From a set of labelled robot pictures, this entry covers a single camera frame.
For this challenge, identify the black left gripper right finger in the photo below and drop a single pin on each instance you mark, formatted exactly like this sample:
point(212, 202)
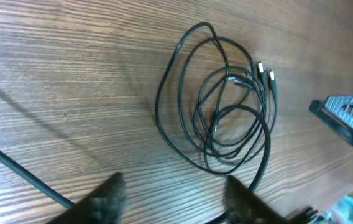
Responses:
point(244, 207)

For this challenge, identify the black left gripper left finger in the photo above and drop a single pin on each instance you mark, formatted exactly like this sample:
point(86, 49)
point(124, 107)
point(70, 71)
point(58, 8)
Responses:
point(104, 205)

